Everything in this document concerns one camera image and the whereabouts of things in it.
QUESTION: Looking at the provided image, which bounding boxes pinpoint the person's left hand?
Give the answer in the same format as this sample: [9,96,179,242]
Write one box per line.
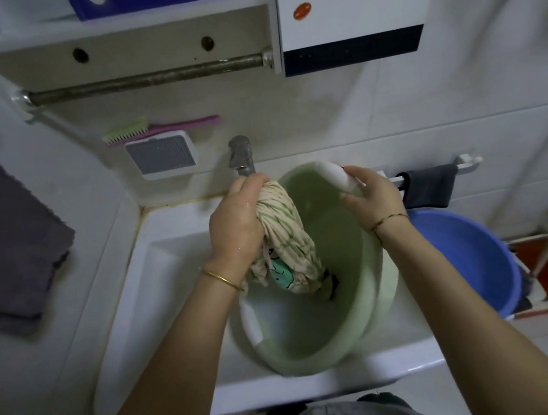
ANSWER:
[202,171,283,285]

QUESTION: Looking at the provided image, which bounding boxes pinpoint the person's right hand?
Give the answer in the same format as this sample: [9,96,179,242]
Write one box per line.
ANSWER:
[336,159,411,236]

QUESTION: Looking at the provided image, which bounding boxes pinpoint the cream leaf-patterned clothes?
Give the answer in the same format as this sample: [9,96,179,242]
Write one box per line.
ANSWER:
[231,173,342,311]

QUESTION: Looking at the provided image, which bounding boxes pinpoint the light green plastic basin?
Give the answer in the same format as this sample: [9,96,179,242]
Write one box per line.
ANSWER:
[222,153,411,383]

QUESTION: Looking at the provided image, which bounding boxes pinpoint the metal faucet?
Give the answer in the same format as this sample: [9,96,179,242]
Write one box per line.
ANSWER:
[225,133,257,180]

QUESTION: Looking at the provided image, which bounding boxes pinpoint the person's left forearm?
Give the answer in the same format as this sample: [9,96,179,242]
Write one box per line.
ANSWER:
[66,263,260,415]

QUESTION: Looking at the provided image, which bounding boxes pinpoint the person's right forearm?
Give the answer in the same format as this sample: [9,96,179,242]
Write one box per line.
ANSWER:
[370,201,548,415]

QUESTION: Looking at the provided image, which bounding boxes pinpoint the dark grey cloth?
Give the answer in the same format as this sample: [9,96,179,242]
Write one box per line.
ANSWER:
[394,162,464,214]

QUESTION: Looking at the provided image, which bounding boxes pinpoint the gold bangle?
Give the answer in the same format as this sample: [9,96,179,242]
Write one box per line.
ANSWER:
[198,263,245,298]

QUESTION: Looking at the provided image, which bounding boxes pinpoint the white ceramic sink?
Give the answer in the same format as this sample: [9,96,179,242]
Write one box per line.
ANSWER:
[69,169,452,415]

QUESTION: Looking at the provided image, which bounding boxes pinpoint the blue plastic basin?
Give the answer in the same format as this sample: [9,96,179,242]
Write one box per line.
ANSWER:
[406,196,526,328]

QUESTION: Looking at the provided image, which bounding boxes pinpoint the green and pink scrub brush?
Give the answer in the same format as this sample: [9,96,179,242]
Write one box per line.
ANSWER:
[100,107,222,148]

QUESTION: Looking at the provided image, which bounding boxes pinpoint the rusty metal towel bar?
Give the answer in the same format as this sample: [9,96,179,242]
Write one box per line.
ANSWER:
[8,45,280,126]

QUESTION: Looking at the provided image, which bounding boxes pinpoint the red oval sticker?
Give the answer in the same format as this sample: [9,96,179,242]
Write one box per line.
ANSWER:
[291,0,315,22]

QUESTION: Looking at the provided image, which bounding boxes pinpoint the dark purple towel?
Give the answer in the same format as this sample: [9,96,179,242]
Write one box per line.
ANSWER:
[0,111,88,341]

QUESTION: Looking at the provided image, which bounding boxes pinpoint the thin cord bracelet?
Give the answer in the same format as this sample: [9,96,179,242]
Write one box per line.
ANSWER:
[368,212,412,246]

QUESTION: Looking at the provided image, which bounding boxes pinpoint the white wall box grey ribbed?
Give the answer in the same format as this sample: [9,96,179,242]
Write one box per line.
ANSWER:
[123,128,200,184]

